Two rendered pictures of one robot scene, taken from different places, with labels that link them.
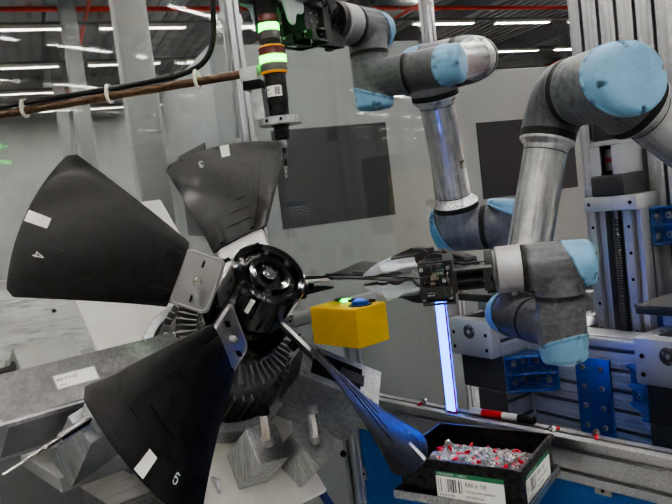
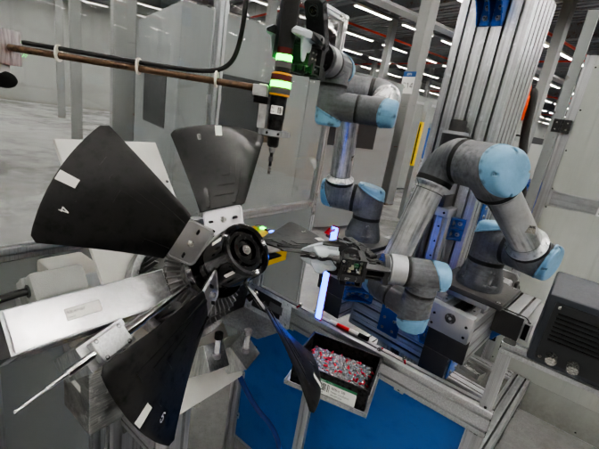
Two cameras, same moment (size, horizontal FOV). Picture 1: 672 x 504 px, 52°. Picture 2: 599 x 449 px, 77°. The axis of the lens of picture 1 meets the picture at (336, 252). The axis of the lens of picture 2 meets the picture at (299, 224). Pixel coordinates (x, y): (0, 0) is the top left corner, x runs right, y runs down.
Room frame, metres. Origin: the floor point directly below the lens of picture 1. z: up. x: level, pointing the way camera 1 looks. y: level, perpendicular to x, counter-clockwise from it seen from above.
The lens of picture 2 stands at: (0.31, 0.18, 1.51)
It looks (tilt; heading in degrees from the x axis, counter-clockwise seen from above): 16 degrees down; 346
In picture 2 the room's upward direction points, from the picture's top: 9 degrees clockwise
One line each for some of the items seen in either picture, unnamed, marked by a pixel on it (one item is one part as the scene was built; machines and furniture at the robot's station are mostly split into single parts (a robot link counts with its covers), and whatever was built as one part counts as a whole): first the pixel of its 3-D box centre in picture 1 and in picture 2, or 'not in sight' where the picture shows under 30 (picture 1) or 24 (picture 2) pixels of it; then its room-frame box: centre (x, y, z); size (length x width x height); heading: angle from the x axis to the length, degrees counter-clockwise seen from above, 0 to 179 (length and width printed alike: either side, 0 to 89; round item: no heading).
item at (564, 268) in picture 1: (557, 266); (425, 275); (1.07, -0.34, 1.17); 0.11 x 0.08 x 0.09; 78
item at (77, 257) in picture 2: not in sight; (66, 281); (1.45, 0.59, 0.92); 0.17 x 0.16 x 0.11; 41
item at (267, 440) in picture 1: (265, 425); (217, 345); (1.04, 0.14, 0.99); 0.02 x 0.02 x 0.06
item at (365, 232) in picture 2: not in sight; (364, 226); (1.74, -0.46, 1.09); 0.15 x 0.15 x 0.10
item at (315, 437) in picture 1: (313, 423); (247, 339); (1.09, 0.07, 0.96); 0.02 x 0.02 x 0.06
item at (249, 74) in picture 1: (271, 95); (272, 111); (1.14, 0.07, 1.50); 0.09 x 0.07 x 0.10; 76
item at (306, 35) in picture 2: (287, 6); (303, 45); (1.13, 0.03, 1.64); 0.09 x 0.03 x 0.06; 154
